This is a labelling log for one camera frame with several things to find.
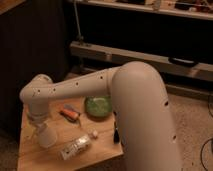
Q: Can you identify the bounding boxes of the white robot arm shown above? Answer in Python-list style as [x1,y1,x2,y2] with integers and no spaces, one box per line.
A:
[19,61,182,171]

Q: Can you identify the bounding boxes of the black eraser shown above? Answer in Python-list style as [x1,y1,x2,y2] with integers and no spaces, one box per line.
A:
[113,121,120,144]

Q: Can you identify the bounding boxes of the green bowl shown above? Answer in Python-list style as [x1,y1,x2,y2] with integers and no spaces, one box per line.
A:
[84,96,112,118]

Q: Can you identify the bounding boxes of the wooden table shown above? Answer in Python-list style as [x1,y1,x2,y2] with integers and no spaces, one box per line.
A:
[18,98,123,171]

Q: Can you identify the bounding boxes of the metal pole stand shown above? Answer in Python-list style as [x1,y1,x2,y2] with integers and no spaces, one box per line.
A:
[73,0,83,44]

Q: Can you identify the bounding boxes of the clear plastic bottle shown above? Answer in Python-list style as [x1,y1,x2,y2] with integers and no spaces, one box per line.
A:
[60,130,98,160]

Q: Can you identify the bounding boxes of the cluttered background shelf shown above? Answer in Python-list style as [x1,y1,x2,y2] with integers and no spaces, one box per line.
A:
[68,0,213,21]

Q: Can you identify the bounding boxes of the grey metal bench rail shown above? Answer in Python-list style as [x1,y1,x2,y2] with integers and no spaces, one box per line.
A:
[70,41,213,82]

